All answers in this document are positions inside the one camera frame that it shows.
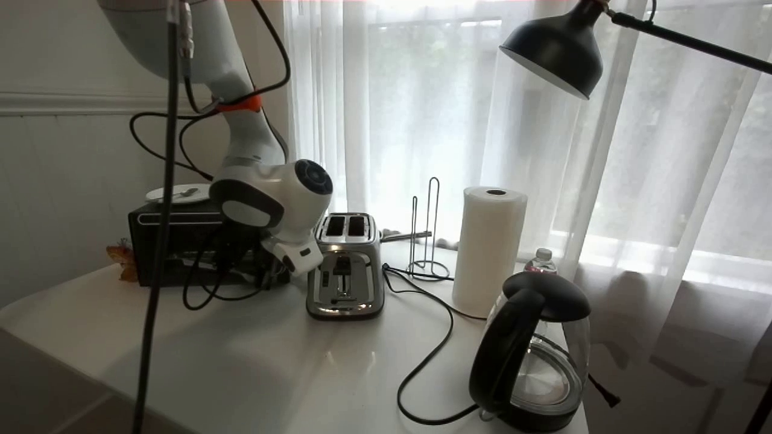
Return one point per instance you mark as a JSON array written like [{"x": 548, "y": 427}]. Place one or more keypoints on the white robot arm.
[{"x": 257, "y": 185}]

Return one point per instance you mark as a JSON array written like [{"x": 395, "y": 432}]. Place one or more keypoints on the silver two-slot toaster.
[{"x": 348, "y": 281}]

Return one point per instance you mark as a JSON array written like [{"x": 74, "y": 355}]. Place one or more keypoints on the white paper towel roll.
[{"x": 491, "y": 235}]

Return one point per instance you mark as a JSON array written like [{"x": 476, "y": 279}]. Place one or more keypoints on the clear water bottle right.
[{"x": 542, "y": 262}]

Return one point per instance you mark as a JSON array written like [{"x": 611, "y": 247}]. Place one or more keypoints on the black toaster oven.
[{"x": 201, "y": 250}]

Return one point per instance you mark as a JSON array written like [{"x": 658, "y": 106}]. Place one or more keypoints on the white plate on oven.
[{"x": 183, "y": 193}]

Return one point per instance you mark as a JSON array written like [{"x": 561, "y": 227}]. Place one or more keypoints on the black desk lamp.
[{"x": 566, "y": 53}]

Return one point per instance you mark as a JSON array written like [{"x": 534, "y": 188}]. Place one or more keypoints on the orange chip bag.
[{"x": 125, "y": 258}]

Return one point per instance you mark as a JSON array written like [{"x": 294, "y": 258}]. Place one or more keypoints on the white sheer curtain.
[{"x": 654, "y": 193}]

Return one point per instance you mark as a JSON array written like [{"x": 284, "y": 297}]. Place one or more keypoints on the wire paper towel holder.
[{"x": 423, "y": 262}]

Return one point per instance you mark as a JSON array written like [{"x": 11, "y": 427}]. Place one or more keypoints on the glass electric kettle black handle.
[{"x": 532, "y": 366}]

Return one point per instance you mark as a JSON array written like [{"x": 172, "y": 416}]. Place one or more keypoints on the black camera stand pole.
[{"x": 160, "y": 224}]

